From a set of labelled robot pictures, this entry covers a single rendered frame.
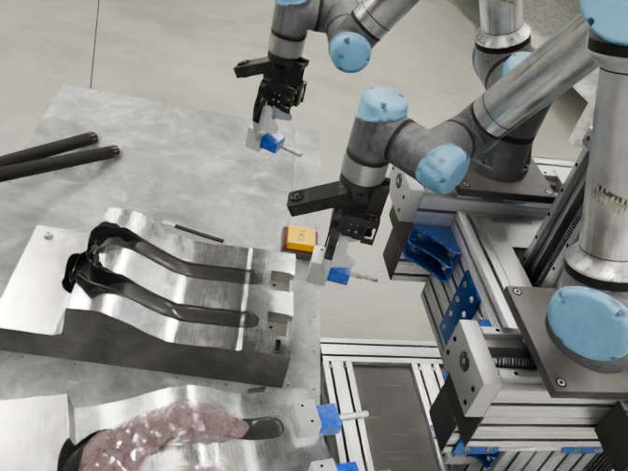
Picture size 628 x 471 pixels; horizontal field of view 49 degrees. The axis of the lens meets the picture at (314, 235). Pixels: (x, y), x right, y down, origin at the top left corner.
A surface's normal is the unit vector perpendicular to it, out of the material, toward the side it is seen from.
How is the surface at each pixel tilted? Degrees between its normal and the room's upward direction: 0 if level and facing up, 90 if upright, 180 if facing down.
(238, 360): 90
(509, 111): 100
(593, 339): 97
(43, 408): 0
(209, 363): 90
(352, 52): 90
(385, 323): 0
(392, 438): 0
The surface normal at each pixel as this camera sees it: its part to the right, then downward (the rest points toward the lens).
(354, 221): -0.13, 0.62
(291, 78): -0.42, 0.52
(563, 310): -0.63, 0.50
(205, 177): 0.21, -0.74
